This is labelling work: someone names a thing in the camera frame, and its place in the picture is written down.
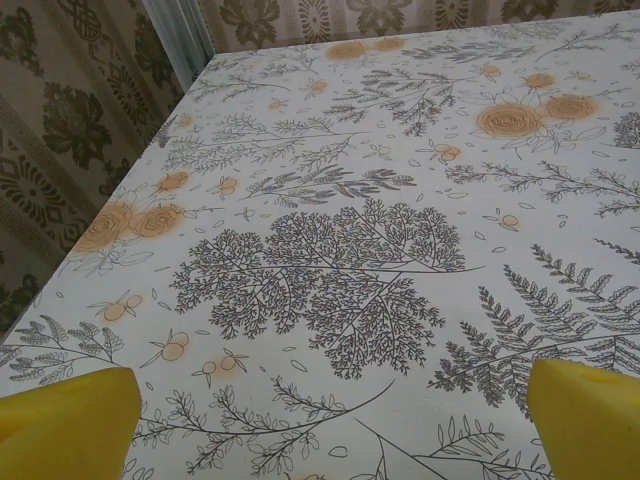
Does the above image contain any floral print tablecloth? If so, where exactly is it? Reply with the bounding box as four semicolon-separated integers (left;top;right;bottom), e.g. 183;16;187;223
0;19;640;480

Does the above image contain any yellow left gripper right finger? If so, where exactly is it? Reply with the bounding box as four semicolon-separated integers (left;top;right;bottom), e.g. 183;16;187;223
528;357;640;480

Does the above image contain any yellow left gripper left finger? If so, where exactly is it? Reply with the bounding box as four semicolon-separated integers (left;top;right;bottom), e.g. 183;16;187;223
0;366;143;480

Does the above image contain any aluminium frame post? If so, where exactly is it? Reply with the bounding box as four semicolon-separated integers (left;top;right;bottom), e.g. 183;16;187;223
142;0;217;104

